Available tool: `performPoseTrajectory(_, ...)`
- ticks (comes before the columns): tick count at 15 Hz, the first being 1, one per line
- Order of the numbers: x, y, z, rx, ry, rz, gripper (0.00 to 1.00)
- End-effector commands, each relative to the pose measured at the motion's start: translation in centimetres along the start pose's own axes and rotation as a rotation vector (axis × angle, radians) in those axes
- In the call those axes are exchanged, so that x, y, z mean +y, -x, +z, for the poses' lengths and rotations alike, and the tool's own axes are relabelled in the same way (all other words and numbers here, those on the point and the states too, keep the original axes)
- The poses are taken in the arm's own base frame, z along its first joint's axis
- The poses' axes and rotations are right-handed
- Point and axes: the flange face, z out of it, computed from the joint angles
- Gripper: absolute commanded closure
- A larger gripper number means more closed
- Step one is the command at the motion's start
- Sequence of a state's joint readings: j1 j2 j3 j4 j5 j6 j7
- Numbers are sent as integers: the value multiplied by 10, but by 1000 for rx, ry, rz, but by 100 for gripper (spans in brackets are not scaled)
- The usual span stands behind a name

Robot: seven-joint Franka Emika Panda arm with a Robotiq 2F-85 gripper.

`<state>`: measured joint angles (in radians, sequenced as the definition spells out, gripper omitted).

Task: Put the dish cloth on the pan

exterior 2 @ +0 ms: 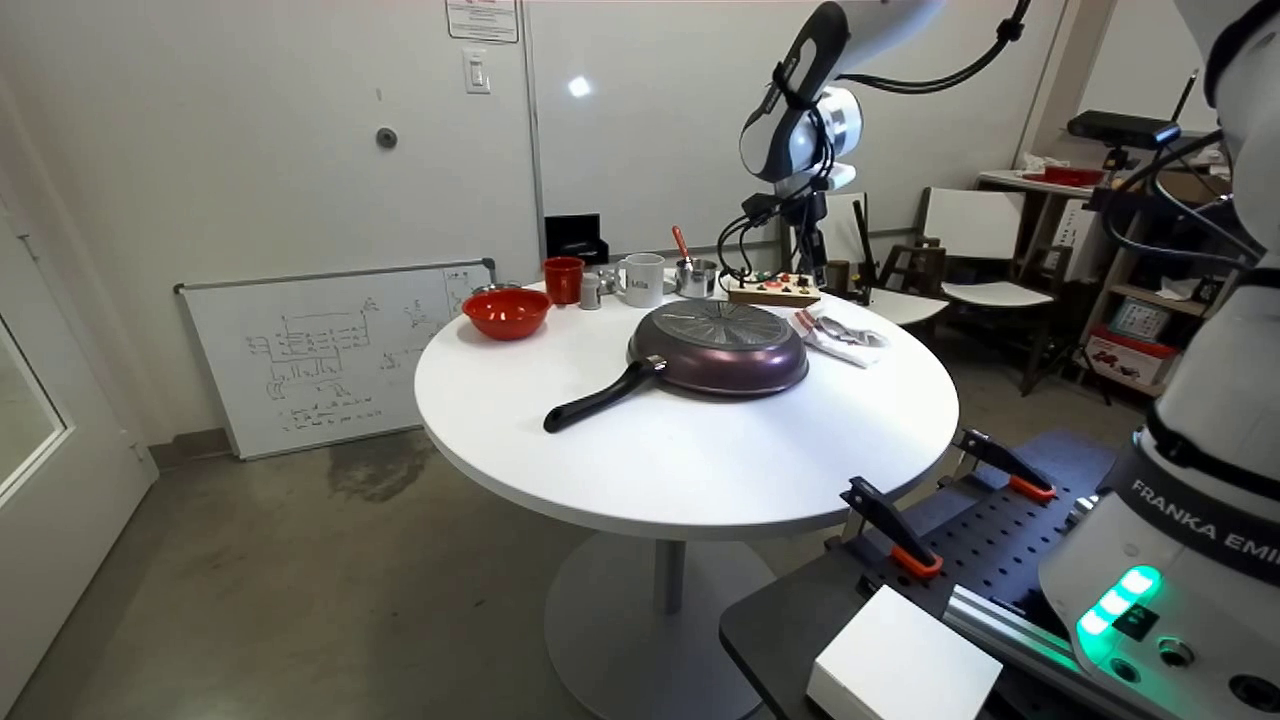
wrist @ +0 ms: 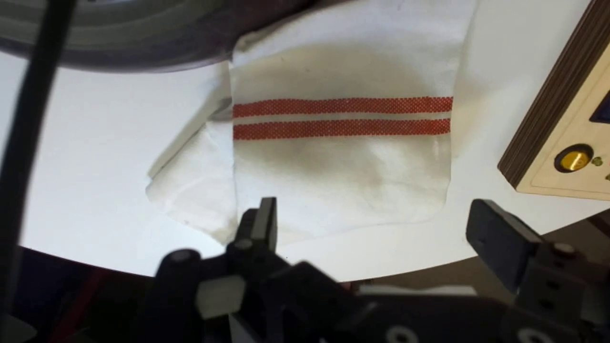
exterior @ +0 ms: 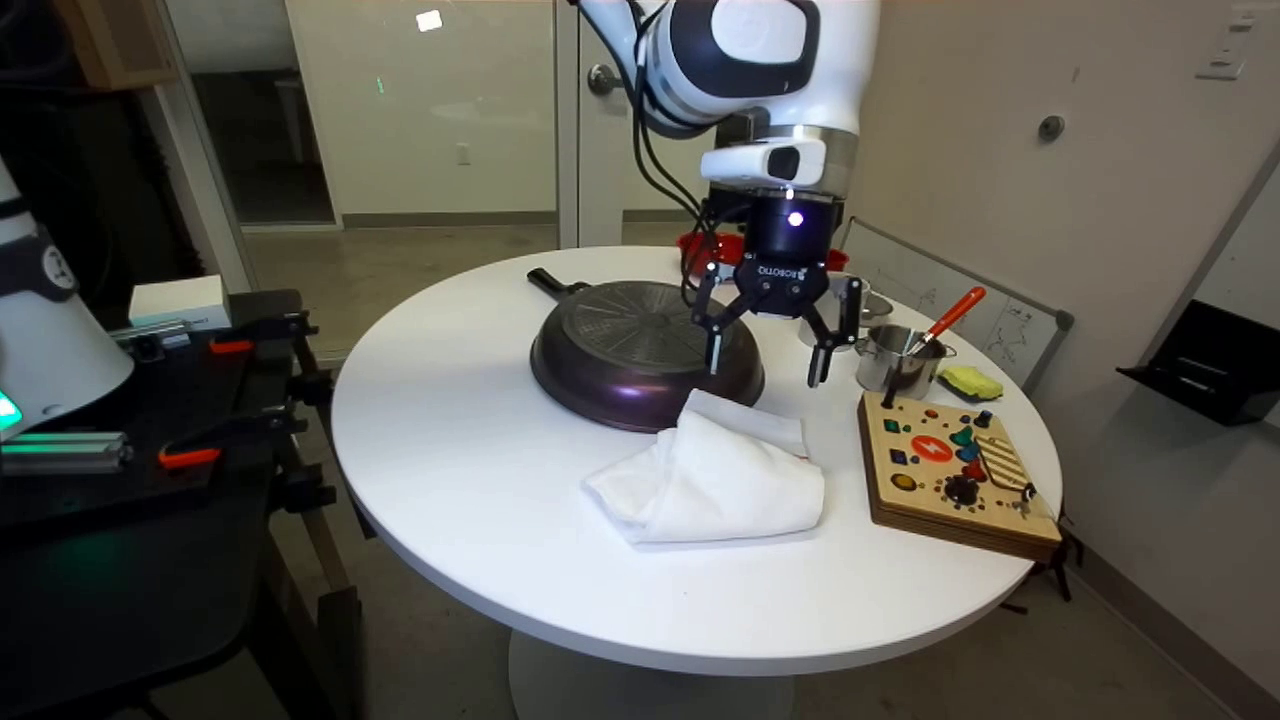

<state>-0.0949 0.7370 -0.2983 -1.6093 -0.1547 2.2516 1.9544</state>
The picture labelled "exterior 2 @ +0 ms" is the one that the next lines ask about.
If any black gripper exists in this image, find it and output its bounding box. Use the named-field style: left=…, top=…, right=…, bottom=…
left=779, top=186, right=836, bottom=280

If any dark purple frying pan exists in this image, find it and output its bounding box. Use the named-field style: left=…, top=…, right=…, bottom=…
left=541, top=295, right=815, bottom=437

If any wooden toy busy board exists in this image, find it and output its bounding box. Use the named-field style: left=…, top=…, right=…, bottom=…
left=722, top=267, right=824, bottom=314

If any white chair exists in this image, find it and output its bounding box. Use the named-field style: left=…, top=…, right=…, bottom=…
left=815, top=192, right=952, bottom=334
left=918, top=186, right=1059, bottom=391

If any steel cup holding spatula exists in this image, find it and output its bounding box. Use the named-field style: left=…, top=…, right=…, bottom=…
left=676, top=257, right=723, bottom=299

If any white mug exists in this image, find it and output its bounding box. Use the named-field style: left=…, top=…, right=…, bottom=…
left=614, top=251, right=671, bottom=314

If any red cup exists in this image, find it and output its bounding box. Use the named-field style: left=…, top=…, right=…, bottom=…
left=541, top=251, right=589, bottom=314

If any black clamp orange tip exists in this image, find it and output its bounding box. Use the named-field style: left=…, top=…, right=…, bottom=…
left=952, top=424, right=1066, bottom=509
left=836, top=471, right=950, bottom=584

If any red tray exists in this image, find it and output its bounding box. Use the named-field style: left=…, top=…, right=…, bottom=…
left=1036, top=160, right=1109, bottom=190

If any red bowl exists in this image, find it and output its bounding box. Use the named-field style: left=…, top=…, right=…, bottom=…
left=462, top=285, right=558, bottom=343

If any black perforated mounting table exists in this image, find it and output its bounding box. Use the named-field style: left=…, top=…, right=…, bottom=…
left=715, top=437, right=1164, bottom=720

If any black device with antenna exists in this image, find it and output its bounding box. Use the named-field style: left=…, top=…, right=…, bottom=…
left=1066, top=76, right=1199, bottom=154

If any wooden shelf unit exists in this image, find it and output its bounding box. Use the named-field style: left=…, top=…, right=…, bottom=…
left=1075, top=166, right=1259, bottom=402

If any white box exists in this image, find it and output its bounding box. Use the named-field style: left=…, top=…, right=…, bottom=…
left=804, top=582, right=1010, bottom=720

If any whiteboard with drawing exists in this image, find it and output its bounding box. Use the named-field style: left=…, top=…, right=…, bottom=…
left=174, top=257, right=499, bottom=464

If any white door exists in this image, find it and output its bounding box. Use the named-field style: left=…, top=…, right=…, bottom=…
left=0, top=197, right=163, bottom=720

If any black wall tray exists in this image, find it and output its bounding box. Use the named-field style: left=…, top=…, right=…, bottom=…
left=541, top=212, right=618, bottom=265

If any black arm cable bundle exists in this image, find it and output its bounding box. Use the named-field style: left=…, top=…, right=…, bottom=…
left=1094, top=122, right=1267, bottom=271

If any white light switch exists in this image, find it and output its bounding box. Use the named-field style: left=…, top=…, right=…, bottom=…
left=462, top=48, right=497, bottom=99

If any white table pedestal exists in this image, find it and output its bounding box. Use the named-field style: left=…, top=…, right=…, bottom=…
left=541, top=531, right=779, bottom=720

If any paper wall sign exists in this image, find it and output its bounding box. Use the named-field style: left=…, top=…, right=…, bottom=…
left=440, top=0, right=529, bottom=48

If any aluminium rail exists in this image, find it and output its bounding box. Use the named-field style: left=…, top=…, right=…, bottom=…
left=941, top=582, right=1089, bottom=690

